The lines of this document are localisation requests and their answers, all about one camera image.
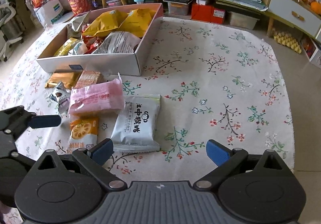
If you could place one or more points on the orange lotus chip bag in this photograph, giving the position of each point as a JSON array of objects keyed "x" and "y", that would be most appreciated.
[{"x": 84, "y": 132}]

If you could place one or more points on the pink wafer package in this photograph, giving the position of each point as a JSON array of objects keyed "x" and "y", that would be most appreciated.
[{"x": 97, "y": 98}]

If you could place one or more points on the clear blue-label snack packet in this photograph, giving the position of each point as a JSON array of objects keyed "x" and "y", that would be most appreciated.
[{"x": 72, "y": 46}]

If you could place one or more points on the red printed barrel bag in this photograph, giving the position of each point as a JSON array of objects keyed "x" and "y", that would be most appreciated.
[{"x": 80, "y": 6}]

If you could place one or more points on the pink cardboard box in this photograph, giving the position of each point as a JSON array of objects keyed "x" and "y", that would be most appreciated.
[{"x": 118, "y": 63}]

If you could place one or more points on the grey chinese snack bag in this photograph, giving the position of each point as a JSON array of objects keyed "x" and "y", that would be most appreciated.
[{"x": 134, "y": 128}]

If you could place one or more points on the floral tablecloth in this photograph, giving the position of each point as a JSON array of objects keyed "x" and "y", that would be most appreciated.
[{"x": 215, "y": 83}]

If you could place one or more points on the yellow egg tray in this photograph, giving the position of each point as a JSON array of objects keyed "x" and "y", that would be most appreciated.
[{"x": 286, "y": 39}]

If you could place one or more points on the gold biscuit bar package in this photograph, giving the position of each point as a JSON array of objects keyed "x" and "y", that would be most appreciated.
[{"x": 69, "y": 79}]

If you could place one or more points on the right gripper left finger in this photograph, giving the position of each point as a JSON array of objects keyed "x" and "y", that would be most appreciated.
[{"x": 91, "y": 164}]

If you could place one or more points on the yellow waffle sandwich bag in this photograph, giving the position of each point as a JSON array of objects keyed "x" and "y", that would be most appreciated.
[{"x": 106, "y": 23}]

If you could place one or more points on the white green-print snack bag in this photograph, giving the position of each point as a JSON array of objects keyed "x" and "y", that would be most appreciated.
[{"x": 118, "y": 42}]

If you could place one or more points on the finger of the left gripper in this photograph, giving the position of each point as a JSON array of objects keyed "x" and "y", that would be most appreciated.
[{"x": 44, "y": 121}]

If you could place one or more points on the yellow snack bag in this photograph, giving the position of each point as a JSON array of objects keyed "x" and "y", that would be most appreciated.
[{"x": 137, "y": 22}]

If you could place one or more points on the red snack packet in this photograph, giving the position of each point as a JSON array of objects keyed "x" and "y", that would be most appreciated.
[{"x": 92, "y": 43}]

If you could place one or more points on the white office chair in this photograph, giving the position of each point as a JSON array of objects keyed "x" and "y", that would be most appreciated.
[{"x": 10, "y": 31}]

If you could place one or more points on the white triangular snack bag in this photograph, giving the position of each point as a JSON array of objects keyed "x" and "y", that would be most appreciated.
[{"x": 74, "y": 27}]

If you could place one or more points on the brown cracker pack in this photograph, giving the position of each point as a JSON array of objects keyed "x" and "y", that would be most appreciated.
[{"x": 88, "y": 78}]

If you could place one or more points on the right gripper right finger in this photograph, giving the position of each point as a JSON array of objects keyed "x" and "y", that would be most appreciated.
[{"x": 228, "y": 163}]

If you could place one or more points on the red storage box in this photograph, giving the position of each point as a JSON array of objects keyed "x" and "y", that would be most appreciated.
[{"x": 207, "y": 13}]

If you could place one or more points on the white paper shopping bag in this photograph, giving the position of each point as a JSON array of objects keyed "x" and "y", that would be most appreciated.
[{"x": 47, "y": 11}]

